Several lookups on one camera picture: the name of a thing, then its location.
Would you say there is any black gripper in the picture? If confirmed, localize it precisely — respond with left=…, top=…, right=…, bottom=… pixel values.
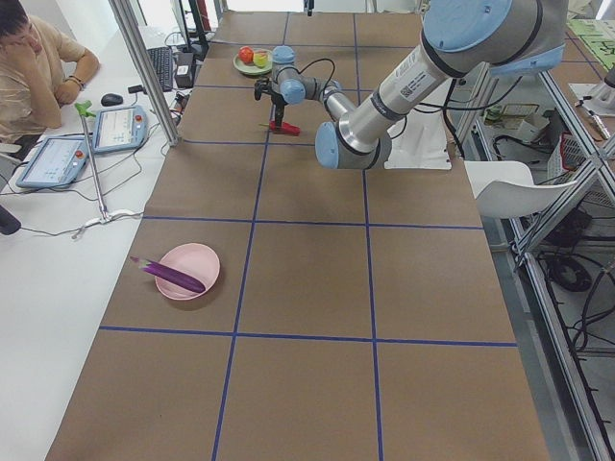
left=254, top=79, right=287, bottom=126

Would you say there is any red chili pepper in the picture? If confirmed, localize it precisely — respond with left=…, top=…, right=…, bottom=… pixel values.
left=260, top=120, right=301, bottom=136

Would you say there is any yellow pink peach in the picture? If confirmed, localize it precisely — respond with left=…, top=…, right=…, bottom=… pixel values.
left=252, top=50, right=269, bottom=68

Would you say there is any red round fruit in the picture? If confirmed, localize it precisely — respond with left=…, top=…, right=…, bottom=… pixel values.
left=237, top=46, right=254, bottom=65

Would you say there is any purple eggplant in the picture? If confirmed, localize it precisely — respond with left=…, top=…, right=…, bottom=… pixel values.
left=129, top=256, right=206, bottom=294

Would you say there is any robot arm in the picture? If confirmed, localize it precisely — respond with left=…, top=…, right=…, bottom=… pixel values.
left=255, top=45, right=356, bottom=135
left=315, top=1, right=568, bottom=170

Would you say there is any green plate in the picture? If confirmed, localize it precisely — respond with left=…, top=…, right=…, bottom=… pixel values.
left=233, top=49, right=273, bottom=76

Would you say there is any black keyboard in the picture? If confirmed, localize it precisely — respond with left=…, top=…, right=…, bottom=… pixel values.
left=147, top=46, right=174, bottom=92

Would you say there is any blue teach pendant far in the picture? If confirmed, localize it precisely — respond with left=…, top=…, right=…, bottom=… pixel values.
left=92, top=106, right=148, bottom=154

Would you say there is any blue teach pendant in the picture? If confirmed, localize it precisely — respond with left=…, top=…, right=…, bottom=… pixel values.
left=16, top=136, right=87, bottom=188
left=92, top=106, right=148, bottom=154

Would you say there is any black computer mouse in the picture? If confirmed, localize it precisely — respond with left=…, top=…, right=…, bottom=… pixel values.
left=100, top=93, right=124, bottom=107

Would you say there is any pink plate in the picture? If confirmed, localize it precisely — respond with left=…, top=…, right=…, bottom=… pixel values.
left=155, top=243, right=220, bottom=301

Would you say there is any metal stand with green clip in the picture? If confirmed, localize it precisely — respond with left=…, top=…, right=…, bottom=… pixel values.
left=71, top=100, right=143, bottom=240

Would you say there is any brown table mat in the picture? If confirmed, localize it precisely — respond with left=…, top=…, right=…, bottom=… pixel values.
left=48, top=12, right=549, bottom=460

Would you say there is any blue teach pendant near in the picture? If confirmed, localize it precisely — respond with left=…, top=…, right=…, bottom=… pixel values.
left=16, top=136, right=87, bottom=188

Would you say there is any white chair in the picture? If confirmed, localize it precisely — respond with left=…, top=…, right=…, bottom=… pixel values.
left=464, top=160, right=577, bottom=219

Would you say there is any seated person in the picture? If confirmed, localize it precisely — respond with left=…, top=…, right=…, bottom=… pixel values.
left=1, top=1, right=100, bottom=145

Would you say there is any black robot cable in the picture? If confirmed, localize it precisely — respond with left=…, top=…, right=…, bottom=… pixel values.
left=297, top=58, right=337, bottom=87

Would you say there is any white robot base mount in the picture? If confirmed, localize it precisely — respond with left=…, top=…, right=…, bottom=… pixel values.
left=384, top=111, right=452, bottom=170

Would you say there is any aluminium frame post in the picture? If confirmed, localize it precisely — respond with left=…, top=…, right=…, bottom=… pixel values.
left=109, top=0, right=180, bottom=147

